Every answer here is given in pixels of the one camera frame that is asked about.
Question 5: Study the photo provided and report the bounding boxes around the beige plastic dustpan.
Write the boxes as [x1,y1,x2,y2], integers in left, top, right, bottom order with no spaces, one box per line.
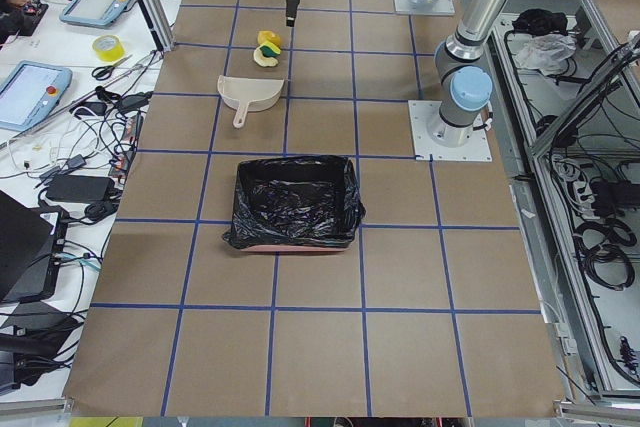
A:
[217,75,285,129]

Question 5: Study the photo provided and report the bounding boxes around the black trash bag bin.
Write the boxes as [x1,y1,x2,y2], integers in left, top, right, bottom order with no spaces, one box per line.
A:
[223,155,366,252]

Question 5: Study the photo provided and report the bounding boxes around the yellow green sponge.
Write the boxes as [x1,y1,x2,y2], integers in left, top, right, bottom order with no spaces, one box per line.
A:
[258,42,281,58]

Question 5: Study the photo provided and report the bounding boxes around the yellow tape roll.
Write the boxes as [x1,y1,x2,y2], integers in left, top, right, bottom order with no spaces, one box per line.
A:
[92,35,125,62]

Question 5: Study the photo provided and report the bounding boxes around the far teach pendant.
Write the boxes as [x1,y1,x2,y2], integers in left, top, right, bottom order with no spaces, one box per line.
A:
[59,0,135,29]

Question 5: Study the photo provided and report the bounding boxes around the teach pendant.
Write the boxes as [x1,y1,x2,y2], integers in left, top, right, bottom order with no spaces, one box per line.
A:
[59,0,135,29]
[1,61,73,132]

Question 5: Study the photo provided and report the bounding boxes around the metal rod green tip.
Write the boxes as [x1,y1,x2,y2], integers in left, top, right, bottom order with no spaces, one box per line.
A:
[1,53,163,143]

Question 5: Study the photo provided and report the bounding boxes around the crumpled white cloth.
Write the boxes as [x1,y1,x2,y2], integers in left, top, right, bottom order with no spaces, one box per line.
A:
[514,34,576,75]

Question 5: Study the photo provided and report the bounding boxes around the near teach pendant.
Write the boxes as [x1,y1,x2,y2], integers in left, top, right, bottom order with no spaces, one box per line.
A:
[1,61,73,132]

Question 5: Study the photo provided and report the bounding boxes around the black power adapter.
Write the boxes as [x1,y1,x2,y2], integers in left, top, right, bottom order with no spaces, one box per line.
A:
[46,175,115,203]

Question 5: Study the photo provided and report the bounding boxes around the black laptop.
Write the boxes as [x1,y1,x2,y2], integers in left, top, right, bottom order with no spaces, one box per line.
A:
[1,193,69,304]

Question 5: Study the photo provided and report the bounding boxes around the black handled scissors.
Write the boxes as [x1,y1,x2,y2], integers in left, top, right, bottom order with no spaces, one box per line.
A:
[91,55,130,81]

